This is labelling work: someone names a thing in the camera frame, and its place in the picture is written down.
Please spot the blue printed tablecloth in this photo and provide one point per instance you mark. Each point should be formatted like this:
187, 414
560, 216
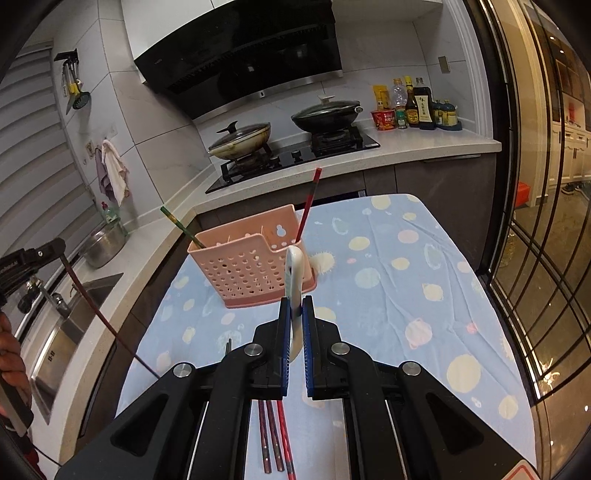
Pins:
392, 300

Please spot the red-tipped chopstick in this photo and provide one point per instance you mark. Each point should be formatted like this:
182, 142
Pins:
285, 443

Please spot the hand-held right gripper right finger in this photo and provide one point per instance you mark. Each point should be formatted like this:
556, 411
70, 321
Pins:
308, 332

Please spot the person's left hand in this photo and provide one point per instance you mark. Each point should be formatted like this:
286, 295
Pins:
11, 355

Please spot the small green-capped bottle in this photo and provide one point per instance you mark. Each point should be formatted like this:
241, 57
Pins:
401, 120

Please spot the purple hanging cloth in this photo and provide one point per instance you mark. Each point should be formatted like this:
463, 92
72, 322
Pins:
102, 177

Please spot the beige frying pan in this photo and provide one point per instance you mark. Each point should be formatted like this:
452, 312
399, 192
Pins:
240, 147

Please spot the red instant noodle cup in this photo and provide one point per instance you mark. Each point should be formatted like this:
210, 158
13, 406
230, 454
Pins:
383, 121

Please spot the clear plastic bottle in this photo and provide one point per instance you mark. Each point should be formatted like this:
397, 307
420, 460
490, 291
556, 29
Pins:
398, 94

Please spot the dark red patterned chopstick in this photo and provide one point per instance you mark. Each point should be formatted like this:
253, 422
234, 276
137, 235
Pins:
264, 438
274, 438

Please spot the dark sauce bottle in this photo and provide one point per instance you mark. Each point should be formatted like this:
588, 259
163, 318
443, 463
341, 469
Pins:
424, 108

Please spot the black range hood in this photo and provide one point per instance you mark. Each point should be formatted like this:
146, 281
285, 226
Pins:
240, 50

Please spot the black-framed glass door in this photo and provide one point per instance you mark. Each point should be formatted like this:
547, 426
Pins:
545, 230

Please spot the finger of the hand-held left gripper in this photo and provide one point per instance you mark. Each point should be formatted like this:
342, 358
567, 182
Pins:
48, 249

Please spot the pink perforated utensil basket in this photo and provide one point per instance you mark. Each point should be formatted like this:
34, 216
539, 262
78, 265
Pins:
240, 272

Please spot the grey wall switch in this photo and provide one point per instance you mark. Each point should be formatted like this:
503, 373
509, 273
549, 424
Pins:
444, 64

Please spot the black wok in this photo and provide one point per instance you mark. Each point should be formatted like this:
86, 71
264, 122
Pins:
323, 122

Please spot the steel colander bowl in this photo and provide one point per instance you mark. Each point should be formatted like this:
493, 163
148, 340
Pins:
104, 244

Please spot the black gas stove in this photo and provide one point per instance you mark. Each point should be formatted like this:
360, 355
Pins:
295, 157

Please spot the dark brown chopstick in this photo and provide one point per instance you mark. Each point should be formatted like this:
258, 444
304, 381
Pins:
97, 314

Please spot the white ceramic spoon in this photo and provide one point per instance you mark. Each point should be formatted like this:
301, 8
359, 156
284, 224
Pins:
295, 263

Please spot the steel kitchen sink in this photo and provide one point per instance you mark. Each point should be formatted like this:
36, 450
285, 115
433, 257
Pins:
69, 337

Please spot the black wall hook rack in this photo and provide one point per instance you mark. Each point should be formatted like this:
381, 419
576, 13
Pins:
67, 55

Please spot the wall power outlet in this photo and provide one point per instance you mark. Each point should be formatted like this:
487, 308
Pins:
89, 151

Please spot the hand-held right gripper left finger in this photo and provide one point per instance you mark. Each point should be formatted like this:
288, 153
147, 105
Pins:
286, 332

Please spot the green dish soap bottle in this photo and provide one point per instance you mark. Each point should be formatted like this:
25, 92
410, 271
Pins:
111, 214

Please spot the blue condiment jar set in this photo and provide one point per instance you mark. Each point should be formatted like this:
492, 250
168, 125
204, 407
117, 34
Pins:
447, 117

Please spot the black slotted ladle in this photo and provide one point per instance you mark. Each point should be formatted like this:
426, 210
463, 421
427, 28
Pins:
81, 100

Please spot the red box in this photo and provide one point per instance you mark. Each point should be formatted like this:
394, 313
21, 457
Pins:
522, 194

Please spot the white stone kitchen countertop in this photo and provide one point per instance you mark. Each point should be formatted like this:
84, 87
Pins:
429, 145

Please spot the green gold-patterned chopstick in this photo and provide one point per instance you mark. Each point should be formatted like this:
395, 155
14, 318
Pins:
229, 346
180, 226

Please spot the brown bottle yellow cap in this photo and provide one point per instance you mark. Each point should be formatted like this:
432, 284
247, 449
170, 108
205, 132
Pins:
412, 108

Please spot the white hanging towel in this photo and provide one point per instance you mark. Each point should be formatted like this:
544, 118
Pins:
115, 170

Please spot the white window blinds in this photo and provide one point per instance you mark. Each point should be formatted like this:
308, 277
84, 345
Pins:
41, 161

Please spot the yellow seasoning packet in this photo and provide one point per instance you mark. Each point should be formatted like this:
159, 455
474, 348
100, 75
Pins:
381, 97

